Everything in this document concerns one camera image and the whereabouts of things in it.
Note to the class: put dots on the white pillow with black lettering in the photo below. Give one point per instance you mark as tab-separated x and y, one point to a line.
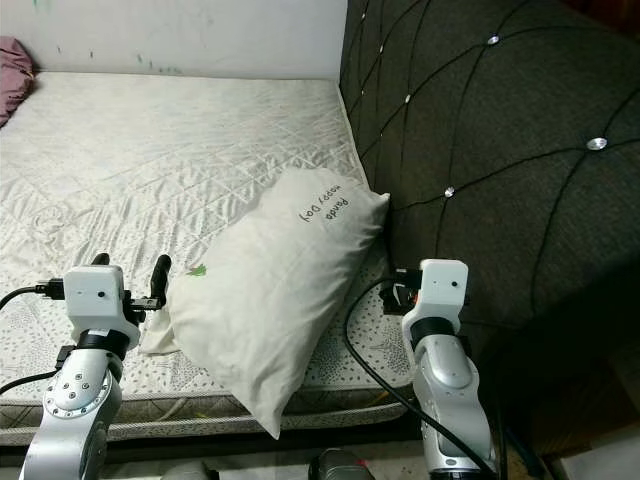
280	280

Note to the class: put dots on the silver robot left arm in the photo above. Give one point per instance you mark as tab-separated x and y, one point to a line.
75	410

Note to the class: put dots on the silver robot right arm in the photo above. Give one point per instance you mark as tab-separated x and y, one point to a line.
445	380

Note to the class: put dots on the white quilted mattress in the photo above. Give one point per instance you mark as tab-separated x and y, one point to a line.
160	170

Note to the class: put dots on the grey robot left leg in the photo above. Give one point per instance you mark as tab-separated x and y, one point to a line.
190	473

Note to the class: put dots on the grey robot leg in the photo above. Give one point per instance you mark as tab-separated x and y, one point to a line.
190	473
345	466

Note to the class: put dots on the grey robot right leg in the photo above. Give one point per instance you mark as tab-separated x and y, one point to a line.
345	466

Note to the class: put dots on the purple printed blanket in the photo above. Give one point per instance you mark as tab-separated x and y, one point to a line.
12	80

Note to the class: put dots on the black tufted headboard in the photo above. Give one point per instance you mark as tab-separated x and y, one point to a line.
510	100

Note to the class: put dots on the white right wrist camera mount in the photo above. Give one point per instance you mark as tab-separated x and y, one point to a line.
440	288

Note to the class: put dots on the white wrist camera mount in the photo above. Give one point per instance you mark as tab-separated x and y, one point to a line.
440	288
95	295

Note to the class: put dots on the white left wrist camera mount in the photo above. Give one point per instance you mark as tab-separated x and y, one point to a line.
95	295

